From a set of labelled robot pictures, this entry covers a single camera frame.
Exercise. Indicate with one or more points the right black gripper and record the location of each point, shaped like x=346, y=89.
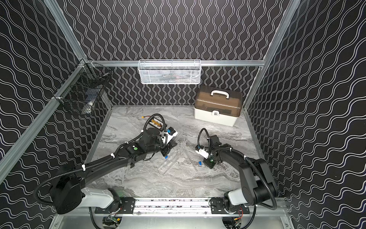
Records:
x=209, y=164

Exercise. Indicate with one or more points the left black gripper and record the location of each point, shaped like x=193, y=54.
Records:
x=167, y=145

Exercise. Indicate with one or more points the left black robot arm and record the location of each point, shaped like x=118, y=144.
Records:
x=68, y=190

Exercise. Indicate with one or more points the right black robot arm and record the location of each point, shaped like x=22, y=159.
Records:
x=257, y=185

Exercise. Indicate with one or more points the brown lid white toolbox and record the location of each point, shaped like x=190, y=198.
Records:
x=218, y=106

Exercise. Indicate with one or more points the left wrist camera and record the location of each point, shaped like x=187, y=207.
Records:
x=169, y=135

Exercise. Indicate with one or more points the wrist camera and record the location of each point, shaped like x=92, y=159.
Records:
x=202, y=151
x=169, y=135

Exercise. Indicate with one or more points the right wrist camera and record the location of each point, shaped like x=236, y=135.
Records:
x=202, y=151

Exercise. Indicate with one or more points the black battery pack with cable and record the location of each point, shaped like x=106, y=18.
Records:
x=156, y=122

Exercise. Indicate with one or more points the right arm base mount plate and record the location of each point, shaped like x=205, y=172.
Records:
x=223, y=206

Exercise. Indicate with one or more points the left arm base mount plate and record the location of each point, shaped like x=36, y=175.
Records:
x=122, y=206

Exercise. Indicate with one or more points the white mesh wall basket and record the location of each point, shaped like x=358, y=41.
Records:
x=170, y=71

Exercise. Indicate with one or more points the aluminium front rail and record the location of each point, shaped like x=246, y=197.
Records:
x=181, y=207

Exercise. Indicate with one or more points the black wire wall basket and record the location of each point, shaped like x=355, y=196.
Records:
x=86, y=89

